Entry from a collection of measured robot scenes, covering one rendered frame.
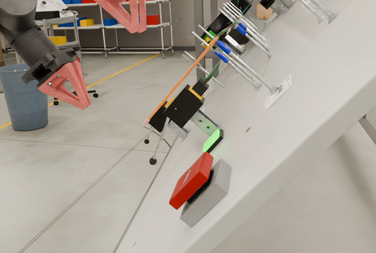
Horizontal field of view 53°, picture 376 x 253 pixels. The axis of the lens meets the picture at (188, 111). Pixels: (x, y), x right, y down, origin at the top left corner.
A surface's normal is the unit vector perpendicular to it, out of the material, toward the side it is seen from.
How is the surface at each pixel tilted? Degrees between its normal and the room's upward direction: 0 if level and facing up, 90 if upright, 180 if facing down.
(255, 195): 90
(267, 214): 0
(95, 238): 0
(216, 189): 90
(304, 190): 0
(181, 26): 90
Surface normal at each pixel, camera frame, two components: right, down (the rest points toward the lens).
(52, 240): -0.05, -0.95
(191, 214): -0.18, 0.31
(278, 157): -0.76, -0.64
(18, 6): 0.43, -0.21
